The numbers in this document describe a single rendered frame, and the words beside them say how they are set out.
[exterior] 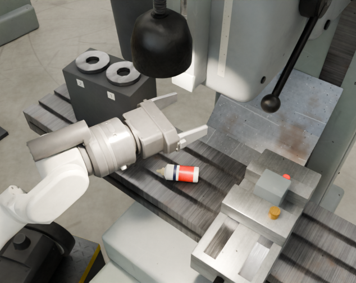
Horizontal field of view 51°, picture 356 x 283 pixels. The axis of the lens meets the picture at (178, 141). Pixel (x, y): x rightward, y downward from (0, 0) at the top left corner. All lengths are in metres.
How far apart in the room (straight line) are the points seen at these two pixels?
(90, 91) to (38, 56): 2.18
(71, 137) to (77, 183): 0.07
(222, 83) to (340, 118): 0.60
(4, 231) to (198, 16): 0.44
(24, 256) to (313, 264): 0.86
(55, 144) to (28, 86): 2.30
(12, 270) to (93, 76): 0.67
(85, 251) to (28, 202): 0.90
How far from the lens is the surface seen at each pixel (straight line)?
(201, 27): 0.52
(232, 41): 0.54
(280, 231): 0.80
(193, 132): 0.66
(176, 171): 0.94
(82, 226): 2.02
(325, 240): 0.95
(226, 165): 1.01
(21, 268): 1.32
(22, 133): 2.55
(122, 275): 1.07
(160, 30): 0.41
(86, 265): 1.47
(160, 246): 0.97
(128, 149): 0.63
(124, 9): 2.65
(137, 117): 0.67
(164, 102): 0.73
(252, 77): 0.56
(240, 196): 0.82
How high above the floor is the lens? 1.71
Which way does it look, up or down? 48 degrees down
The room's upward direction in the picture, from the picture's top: straight up
